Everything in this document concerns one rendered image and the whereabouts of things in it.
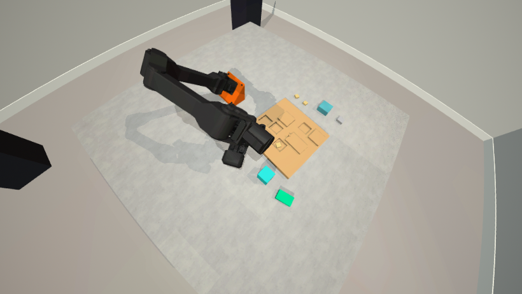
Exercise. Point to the green rectangular block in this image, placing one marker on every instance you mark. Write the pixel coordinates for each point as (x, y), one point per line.
(285, 198)

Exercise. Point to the cyan cube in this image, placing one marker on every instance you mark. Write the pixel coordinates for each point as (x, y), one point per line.
(265, 175)

